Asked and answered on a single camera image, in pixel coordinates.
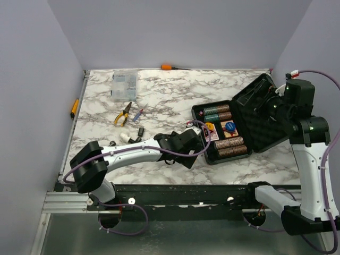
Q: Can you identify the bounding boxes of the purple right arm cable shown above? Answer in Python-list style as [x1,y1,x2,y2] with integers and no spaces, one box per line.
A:
[243,69,340,253]

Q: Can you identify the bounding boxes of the yellow utility knife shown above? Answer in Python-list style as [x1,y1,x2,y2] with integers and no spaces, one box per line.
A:
[70,98,79,120]

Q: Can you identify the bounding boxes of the brown chip roll in case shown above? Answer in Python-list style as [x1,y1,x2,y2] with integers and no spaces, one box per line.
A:
[217,105,230,113]
[218,112,232,121]

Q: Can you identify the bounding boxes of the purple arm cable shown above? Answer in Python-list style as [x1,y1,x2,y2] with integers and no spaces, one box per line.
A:
[243,69,340,253]
[62,120,212,236]

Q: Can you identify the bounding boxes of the black poker set case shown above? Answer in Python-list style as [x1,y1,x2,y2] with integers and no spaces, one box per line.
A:
[191,74,287,165]

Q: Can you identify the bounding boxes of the red card deck with all-in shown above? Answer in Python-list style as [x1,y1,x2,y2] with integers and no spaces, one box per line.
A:
[202,126,219,142]

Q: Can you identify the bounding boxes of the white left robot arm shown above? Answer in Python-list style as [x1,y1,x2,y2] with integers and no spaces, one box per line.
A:
[70,126,203,210]

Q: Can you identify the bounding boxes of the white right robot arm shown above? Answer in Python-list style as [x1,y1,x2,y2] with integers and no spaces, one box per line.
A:
[242,79,339,235]

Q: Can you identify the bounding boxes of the orange handle screwdriver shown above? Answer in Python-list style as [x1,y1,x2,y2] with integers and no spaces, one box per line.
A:
[160,64,190,71]

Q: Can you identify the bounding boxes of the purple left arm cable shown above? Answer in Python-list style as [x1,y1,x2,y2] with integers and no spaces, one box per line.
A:
[62,120,212,236]

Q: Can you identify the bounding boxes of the clear plastic organizer box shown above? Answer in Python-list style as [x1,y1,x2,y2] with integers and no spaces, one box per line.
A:
[110,70,138,101]

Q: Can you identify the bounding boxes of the brown chip roll upper in case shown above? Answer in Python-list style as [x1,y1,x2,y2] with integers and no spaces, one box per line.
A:
[217,105,230,113]

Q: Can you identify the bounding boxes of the green chip roll lower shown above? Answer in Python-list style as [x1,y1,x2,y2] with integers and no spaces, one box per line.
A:
[204,114,219,123]

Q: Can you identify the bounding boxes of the brown chip roll lower in case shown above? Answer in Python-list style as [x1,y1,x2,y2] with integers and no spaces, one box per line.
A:
[218,112,232,121]

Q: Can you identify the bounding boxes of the blue small blind button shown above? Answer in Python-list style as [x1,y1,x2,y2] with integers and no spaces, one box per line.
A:
[225,122,236,133]

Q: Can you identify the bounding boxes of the green chip roll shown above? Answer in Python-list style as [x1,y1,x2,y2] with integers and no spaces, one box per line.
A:
[203,107,218,116]
[204,114,219,123]

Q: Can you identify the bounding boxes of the green chip roll upper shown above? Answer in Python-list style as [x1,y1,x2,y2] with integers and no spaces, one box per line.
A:
[203,107,218,116]

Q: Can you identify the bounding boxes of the tan 10 chip roll in case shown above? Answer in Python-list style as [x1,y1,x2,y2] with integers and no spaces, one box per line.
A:
[228,137,244,147]

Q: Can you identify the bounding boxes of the yellow handle pliers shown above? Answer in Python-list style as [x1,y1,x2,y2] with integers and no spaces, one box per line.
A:
[114,102,132,127]

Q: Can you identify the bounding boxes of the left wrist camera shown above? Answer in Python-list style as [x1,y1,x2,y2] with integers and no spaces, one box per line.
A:
[185,122,202,135]

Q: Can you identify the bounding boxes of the yellow big blind button in case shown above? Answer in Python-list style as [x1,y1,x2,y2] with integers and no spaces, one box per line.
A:
[205,122,215,131]

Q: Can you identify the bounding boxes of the blue small screwdriver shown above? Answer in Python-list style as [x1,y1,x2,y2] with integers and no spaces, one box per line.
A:
[132,109,144,122]

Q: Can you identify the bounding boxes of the brown 100 chip roll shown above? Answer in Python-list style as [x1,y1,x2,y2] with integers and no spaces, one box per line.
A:
[232,145,248,155]
[217,148,234,158]

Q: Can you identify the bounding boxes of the dark grey door handle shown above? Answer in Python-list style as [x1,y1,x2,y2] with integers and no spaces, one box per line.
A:
[108,141,116,147]

